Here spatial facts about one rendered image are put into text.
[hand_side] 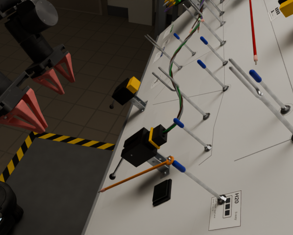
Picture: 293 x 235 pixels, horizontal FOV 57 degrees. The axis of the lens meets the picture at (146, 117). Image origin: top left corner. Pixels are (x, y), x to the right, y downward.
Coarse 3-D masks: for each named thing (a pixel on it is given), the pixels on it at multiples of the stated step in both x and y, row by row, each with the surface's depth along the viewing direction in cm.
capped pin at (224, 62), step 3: (201, 36) 58; (201, 39) 58; (204, 39) 58; (204, 42) 58; (207, 42) 58; (207, 45) 58; (210, 48) 59; (213, 51) 59; (216, 54) 59; (219, 57) 60; (222, 60) 60; (225, 63) 60
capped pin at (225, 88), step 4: (200, 60) 51; (200, 64) 51; (204, 64) 51; (204, 68) 52; (208, 72) 52; (212, 76) 53; (216, 80) 53; (220, 84) 53; (224, 88) 54; (228, 88) 53
